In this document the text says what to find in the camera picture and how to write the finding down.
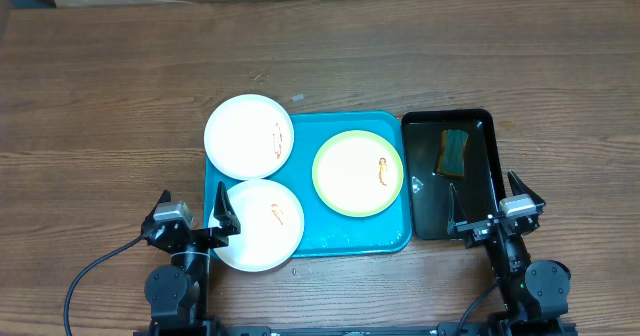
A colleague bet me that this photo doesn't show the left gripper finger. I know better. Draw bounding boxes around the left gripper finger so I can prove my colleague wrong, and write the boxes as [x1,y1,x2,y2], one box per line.
[145,190,171,221]
[213,181,241,234]

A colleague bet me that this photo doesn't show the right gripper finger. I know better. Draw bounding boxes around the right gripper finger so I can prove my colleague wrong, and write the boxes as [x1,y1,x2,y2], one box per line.
[507,170,546,206]
[447,183,467,234]

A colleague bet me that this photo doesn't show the green yellow sponge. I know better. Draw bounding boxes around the green yellow sponge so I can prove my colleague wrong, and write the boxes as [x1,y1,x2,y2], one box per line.
[435,129,469,179]

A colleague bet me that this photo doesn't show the white plate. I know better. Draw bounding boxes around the white plate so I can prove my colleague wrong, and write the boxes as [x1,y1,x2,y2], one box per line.
[203,94,295,180]
[213,179,304,272]

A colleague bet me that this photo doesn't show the yellow green rimmed plate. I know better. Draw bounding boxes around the yellow green rimmed plate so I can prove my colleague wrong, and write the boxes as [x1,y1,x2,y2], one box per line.
[312,130,404,217]

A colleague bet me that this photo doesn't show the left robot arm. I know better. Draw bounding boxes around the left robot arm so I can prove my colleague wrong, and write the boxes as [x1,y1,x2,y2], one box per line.
[141,182,241,335]

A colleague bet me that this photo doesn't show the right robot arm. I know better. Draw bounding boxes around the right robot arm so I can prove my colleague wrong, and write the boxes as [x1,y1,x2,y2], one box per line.
[449,171,578,336]

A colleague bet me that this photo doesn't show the black rectangular water tray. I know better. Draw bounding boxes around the black rectangular water tray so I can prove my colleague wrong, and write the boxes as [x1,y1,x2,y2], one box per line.
[401,109,506,240]

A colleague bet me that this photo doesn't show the teal plastic tray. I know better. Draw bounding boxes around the teal plastic tray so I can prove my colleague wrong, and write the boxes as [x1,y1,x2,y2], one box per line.
[202,110,414,261]

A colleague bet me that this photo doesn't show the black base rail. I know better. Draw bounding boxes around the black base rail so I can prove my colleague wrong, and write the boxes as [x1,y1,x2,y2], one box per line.
[132,320,579,336]

